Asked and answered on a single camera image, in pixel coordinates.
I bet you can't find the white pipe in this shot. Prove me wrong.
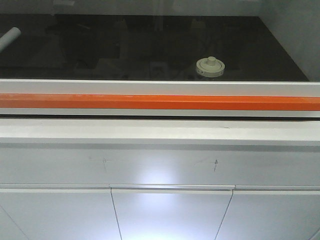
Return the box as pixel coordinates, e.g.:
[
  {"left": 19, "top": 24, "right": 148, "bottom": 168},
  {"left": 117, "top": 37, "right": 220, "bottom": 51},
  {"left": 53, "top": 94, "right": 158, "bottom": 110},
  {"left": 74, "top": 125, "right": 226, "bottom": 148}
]
[{"left": 0, "top": 27, "right": 21, "bottom": 52}]

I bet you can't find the fume hood sash orange handle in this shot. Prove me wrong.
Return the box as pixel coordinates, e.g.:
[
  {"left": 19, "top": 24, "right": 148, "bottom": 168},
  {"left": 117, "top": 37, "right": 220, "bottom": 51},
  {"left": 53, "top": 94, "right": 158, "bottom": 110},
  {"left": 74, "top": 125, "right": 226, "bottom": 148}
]
[{"left": 0, "top": 79, "right": 320, "bottom": 118}]

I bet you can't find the glass jar with white lid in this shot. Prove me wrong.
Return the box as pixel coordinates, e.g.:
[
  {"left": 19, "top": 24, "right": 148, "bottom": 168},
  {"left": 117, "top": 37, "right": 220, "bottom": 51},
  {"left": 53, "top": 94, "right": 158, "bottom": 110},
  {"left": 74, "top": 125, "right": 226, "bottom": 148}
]
[{"left": 195, "top": 56, "right": 225, "bottom": 78}]

